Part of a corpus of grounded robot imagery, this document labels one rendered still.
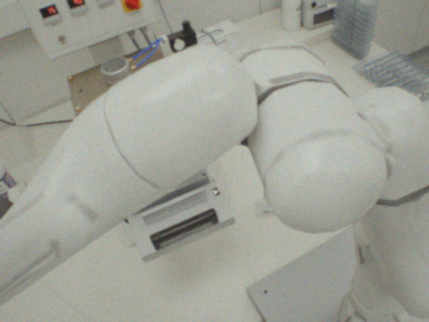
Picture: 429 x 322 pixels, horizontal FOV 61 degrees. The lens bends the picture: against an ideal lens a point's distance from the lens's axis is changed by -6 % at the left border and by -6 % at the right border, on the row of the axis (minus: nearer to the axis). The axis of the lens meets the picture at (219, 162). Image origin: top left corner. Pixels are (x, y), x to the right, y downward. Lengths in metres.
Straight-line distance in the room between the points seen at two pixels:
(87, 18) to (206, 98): 0.85
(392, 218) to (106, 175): 0.32
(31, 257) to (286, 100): 0.25
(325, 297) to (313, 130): 0.68
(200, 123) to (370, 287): 0.51
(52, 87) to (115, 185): 1.37
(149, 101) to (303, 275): 0.74
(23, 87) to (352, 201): 1.49
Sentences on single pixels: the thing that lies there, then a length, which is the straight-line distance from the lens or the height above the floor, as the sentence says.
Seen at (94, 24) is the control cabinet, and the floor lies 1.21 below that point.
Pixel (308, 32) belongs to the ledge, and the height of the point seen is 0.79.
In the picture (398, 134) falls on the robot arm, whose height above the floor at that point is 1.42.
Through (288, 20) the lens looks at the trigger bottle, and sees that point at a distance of 1.70.
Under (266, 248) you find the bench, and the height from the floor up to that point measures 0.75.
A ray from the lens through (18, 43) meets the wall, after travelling 1.59.
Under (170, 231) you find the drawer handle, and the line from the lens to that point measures 0.81.
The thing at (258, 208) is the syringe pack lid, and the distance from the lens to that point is 1.09.
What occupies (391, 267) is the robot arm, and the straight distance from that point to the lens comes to 0.57.
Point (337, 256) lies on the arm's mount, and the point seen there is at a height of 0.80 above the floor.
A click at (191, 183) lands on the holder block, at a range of 0.89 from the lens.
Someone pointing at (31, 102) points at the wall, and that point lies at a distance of 1.71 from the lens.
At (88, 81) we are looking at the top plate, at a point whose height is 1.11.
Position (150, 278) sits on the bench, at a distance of 1.07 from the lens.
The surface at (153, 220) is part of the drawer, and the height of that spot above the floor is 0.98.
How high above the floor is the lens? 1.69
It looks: 49 degrees down
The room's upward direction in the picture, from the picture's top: 11 degrees counter-clockwise
